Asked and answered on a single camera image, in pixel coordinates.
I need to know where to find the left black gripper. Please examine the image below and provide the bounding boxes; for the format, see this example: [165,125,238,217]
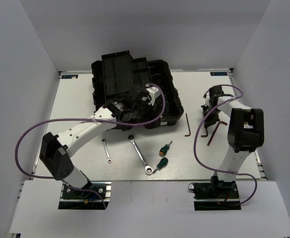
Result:
[133,99,163,128]

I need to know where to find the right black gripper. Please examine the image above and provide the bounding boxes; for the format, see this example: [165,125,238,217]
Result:
[202,104,221,127]

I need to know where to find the black plastic toolbox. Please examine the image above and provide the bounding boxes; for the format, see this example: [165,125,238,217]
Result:
[91,51,184,129]

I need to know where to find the small silver ratchet wrench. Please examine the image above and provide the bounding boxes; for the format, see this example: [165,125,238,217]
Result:
[101,139,112,164]

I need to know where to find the green screwdriver orange cap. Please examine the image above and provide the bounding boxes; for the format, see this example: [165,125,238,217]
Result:
[159,141,172,157]

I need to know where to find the large silver ratchet wrench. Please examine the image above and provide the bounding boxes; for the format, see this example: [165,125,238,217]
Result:
[128,135,153,175]

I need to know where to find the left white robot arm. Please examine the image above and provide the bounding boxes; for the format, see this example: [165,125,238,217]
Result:
[39,83,165,198]

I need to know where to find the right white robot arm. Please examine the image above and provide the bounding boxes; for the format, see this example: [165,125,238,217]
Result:
[202,85,264,198]

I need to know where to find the green screwdriver dark cap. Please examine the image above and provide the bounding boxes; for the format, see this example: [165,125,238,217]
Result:
[153,157,168,173]

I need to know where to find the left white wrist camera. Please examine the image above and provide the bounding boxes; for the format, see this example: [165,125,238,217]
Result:
[145,84,162,106]

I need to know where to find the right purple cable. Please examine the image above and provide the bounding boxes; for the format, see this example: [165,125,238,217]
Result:
[193,84,258,205]

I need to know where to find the purple cable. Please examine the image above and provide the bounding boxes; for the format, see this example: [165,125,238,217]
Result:
[15,83,166,208]
[193,84,258,205]

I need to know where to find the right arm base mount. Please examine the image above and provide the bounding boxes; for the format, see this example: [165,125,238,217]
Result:
[188,176,241,211]

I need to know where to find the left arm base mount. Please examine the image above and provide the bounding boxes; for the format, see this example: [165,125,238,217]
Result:
[58,181,112,210]

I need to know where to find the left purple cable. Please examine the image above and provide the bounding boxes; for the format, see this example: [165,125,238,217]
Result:
[15,83,166,208]

